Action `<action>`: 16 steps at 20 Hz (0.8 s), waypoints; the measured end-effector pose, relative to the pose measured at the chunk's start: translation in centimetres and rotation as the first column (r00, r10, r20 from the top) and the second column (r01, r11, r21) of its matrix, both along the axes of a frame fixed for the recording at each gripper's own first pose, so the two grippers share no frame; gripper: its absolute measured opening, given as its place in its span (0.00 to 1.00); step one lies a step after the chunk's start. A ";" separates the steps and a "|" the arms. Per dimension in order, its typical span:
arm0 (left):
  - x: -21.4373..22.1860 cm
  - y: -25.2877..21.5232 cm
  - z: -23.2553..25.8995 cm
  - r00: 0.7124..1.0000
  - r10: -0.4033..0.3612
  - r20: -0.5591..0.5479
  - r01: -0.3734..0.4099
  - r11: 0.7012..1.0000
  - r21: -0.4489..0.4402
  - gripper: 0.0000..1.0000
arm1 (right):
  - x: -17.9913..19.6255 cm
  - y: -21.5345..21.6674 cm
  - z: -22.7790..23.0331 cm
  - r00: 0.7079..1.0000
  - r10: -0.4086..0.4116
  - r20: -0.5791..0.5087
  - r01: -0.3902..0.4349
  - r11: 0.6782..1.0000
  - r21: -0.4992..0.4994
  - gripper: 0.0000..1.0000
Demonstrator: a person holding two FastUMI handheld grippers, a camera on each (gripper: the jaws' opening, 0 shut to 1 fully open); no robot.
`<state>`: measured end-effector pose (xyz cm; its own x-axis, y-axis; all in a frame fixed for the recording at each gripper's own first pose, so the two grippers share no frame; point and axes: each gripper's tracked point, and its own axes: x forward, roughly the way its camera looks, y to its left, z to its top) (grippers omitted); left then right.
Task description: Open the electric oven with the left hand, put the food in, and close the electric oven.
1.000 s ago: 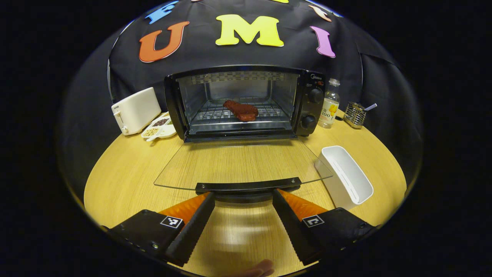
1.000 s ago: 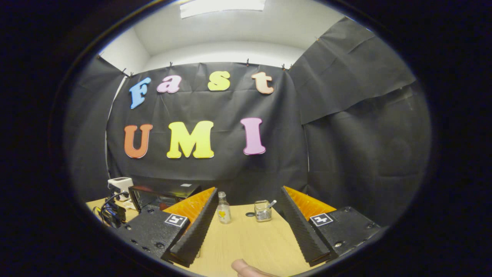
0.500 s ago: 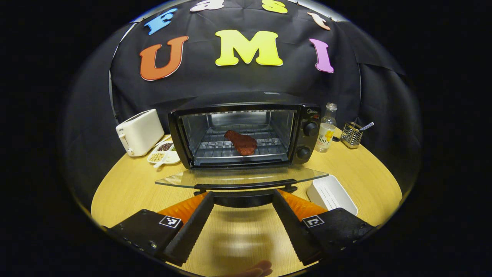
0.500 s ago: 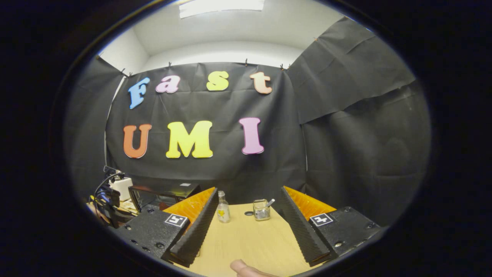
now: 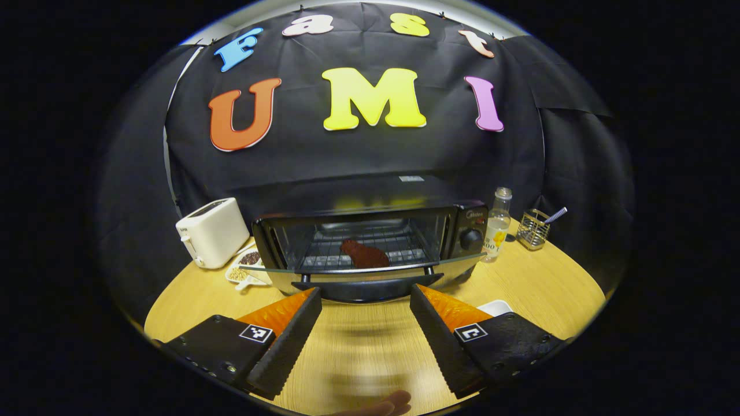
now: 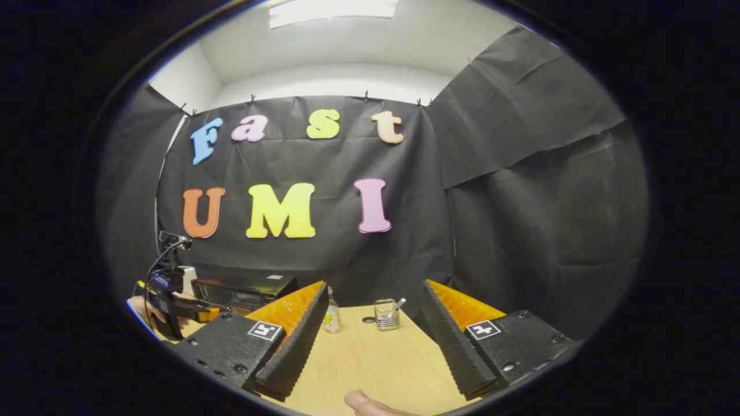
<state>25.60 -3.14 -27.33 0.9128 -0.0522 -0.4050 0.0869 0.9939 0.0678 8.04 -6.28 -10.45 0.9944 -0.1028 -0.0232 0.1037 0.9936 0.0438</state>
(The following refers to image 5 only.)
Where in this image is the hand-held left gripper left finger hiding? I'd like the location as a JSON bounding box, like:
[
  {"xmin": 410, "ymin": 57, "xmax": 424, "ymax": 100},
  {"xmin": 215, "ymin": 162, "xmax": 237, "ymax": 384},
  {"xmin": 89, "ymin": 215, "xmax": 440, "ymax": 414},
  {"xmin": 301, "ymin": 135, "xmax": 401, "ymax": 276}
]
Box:
[{"xmin": 165, "ymin": 287, "xmax": 323, "ymax": 400}]

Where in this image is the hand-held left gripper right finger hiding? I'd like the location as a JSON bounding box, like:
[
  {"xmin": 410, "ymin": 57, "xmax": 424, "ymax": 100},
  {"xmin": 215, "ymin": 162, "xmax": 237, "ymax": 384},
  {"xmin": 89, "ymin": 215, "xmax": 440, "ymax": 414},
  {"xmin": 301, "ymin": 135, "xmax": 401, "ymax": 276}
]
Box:
[{"xmin": 409, "ymin": 283, "xmax": 570, "ymax": 399}]

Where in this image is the black electric oven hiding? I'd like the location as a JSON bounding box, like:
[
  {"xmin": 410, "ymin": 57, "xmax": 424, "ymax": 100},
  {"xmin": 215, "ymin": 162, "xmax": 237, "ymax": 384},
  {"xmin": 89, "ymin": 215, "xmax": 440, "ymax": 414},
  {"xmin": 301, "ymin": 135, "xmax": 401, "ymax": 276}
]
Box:
[{"xmin": 240, "ymin": 199, "xmax": 489, "ymax": 304}]

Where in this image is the brown meat piece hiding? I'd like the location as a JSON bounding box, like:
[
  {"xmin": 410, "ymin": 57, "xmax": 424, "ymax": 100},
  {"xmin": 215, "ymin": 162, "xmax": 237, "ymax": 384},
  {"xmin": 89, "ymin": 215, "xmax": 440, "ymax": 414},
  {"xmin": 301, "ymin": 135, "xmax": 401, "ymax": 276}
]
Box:
[{"xmin": 340, "ymin": 239, "xmax": 391, "ymax": 269}]

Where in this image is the white rectangular plate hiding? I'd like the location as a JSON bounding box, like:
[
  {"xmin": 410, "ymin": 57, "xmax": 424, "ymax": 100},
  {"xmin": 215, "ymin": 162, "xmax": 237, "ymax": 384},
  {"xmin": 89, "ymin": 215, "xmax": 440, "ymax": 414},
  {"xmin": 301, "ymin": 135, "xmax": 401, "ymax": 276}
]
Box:
[{"xmin": 477, "ymin": 299, "xmax": 514, "ymax": 317}]

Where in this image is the white divided dish with grains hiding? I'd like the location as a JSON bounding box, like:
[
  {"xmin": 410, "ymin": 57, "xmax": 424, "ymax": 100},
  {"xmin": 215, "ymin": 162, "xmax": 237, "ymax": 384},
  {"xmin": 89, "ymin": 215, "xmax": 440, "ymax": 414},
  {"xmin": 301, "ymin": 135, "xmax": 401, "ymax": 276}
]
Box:
[{"xmin": 224, "ymin": 246, "xmax": 272, "ymax": 289}]

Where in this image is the clear bottle with yellow label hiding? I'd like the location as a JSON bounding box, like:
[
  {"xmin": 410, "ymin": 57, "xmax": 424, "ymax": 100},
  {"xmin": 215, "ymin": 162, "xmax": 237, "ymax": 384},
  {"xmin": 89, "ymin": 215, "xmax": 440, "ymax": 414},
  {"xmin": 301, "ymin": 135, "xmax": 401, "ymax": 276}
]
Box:
[{"xmin": 481, "ymin": 187, "xmax": 513, "ymax": 263}]

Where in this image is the white toaster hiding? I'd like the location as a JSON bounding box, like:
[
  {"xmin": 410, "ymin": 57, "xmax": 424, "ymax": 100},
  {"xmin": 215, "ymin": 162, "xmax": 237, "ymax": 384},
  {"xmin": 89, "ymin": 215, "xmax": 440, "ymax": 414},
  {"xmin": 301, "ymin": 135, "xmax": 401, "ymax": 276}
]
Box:
[{"xmin": 175, "ymin": 198, "xmax": 250, "ymax": 270}]

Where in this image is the metal wire holder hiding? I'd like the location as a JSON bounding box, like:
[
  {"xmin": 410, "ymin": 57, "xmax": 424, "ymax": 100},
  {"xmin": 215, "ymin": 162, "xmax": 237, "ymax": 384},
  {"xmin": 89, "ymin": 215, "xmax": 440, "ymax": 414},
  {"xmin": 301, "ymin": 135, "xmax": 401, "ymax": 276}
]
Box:
[{"xmin": 516, "ymin": 209, "xmax": 551, "ymax": 250}]

